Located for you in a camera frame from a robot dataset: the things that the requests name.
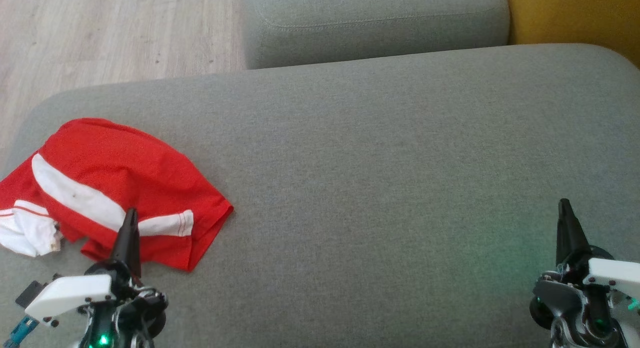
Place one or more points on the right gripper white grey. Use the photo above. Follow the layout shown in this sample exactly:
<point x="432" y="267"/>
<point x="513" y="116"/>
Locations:
<point x="615" y="275"/>

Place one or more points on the wide yellow sofa back cushion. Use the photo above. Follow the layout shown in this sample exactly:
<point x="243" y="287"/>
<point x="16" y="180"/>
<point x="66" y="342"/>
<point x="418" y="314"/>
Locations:
<point x="575" y="17"/>

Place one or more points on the grey and yellow sofa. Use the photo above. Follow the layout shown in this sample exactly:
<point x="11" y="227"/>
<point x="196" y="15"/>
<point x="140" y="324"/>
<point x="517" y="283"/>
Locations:
<point x="375" y="188"/>

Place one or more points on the long grey sofa seat cushion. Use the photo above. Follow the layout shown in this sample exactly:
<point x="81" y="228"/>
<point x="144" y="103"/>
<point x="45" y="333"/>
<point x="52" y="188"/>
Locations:
<point x="375" y="22"/>

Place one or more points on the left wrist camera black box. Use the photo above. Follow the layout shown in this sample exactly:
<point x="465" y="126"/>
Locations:
<point x="30" y="294"/>

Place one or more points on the red shorts white stripe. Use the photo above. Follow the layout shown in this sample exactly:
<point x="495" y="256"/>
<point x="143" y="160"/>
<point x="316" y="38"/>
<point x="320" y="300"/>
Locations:
<point x="130" y="172"/>

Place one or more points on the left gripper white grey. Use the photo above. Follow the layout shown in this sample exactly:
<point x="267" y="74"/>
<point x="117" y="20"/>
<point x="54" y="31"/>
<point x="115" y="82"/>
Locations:
<point x="75" y="293"/>

